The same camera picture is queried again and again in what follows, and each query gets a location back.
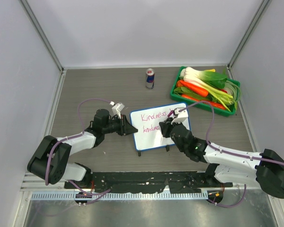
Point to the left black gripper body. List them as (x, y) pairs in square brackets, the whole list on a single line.
[(112, 126)]

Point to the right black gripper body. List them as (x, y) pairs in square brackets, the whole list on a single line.
[(181, 149)]

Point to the pink capped marker pen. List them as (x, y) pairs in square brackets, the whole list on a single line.
[(171, 113)]

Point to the blue framed whiteboard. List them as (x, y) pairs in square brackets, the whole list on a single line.
[(146, 121)]

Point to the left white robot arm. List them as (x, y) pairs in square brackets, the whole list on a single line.
[(50, 161)]

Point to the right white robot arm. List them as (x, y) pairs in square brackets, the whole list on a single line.
[(263, 169)]

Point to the large orange carrot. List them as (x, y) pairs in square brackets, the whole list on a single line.
[(198, 90)]

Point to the small orange carrot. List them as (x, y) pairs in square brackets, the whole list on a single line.
[(217, 105)]

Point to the red bull can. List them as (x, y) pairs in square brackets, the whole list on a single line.
[(150, 74)]

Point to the green plastic tray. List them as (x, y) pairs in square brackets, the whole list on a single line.
[(176, 92)]

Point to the green onion bunch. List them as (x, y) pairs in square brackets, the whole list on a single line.
[(228, 97)]

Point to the white green bok choy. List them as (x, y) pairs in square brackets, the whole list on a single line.
[(209, 77)]

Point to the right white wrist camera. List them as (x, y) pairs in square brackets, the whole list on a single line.
[(179, 115)]

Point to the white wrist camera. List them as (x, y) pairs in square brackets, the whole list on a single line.
[(179, 115), (117, 108)]

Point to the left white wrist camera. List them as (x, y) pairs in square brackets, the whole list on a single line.
[(117, 108)]

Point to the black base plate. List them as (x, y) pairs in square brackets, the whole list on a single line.
[(148, 182)]

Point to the white slotted cable duct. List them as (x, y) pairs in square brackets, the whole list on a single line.
[(74, 195)]

